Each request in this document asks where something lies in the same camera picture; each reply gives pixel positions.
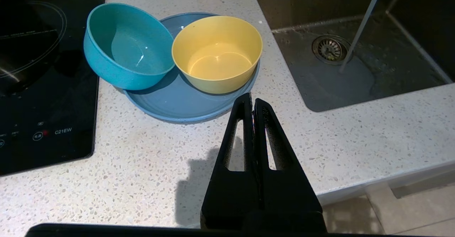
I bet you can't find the running water stream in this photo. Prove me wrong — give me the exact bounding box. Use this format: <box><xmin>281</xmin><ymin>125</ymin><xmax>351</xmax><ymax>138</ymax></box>
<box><xmin>338</xmin><ymin>0</ymin><xmax>387</xmax><ymax>74</ymax></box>

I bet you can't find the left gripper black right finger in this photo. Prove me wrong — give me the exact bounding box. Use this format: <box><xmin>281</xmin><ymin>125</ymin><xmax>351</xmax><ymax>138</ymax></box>
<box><xmin>253</xmin><ymin>98</ymin><xmax>323</xmax><ymax>213</ymax></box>

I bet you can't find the teal bowl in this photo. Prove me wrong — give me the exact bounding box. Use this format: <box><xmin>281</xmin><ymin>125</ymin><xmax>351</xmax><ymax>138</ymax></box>
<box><xmin>84</xmin><ymin>3</ymin><xmax>176</xmax><ymax>91</ymax></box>

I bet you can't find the black induction cooktop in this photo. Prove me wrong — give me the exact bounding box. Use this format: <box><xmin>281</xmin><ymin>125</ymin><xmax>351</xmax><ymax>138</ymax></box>
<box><xmin>0</xmin><ymin>0</ymin><xmax>107</xmax><ymax>177</ymax></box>

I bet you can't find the metal sink drain strainer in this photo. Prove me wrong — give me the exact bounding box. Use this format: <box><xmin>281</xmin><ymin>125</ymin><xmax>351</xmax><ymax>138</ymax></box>
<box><xmin>312</xmin><ymin>34</ymin><xmax>353</xmax><ymax>66</ymax></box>

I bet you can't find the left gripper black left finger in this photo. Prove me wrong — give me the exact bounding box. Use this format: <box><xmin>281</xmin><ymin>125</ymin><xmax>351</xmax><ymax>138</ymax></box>
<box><xmin>201</xmin><ymin>93</ymin><xmax>264</xmax><ymax>230</ymax></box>

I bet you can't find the yellow bowl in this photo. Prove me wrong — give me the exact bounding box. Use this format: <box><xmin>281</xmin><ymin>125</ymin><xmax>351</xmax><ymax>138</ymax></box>
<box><xmin>171</xmin><ymin>16</ymin><xmax>263</xmax><ymax>95</ymax></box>

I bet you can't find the grey-blue plate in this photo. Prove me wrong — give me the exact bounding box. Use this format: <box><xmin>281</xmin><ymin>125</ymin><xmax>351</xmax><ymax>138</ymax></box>
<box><xmin>123</xmin><ymin>12</ymin><xmax>260</xmax><ymax>123</ymax></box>

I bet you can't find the stainless steel sink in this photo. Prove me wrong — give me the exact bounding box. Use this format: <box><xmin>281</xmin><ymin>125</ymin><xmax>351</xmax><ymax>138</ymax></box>
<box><xmin>248</xmin><ymin>0</ymin><xmax>455</xmax><ymax>113</ymax></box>

